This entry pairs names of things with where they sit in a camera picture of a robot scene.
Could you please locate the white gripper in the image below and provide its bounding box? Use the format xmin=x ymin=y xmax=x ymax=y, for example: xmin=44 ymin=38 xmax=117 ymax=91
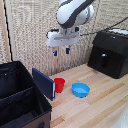
xmin=45 ymin=28 xmax=81 ymax=57

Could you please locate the red cup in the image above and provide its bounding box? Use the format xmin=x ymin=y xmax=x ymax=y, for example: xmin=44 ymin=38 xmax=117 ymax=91
xmin=53 ymin=77 xmax=67 ymax=94

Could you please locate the dark blue book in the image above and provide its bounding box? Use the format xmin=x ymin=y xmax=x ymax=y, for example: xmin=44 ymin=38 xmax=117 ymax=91
xmin=31 ymin=67 xmax=57 ymax=102

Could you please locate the blue bowl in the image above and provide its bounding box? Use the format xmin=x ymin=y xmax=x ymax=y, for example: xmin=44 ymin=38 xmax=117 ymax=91
xmin=71 ymin=82 xmax=91 ymax=99

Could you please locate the black hard case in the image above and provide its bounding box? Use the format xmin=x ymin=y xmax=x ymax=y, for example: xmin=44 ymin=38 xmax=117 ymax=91
xmin=87 ymin=28 xmax=128 ymax=80

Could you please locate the black fabric storage box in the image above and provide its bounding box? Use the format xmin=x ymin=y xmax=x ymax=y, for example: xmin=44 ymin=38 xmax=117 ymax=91
xmin=0 ymin=60 xmax=53 ymax=128

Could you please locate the black cable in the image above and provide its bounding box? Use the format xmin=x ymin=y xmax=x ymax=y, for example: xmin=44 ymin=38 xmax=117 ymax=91
xmin=79 ymin=17 xmax=128 ymax=37

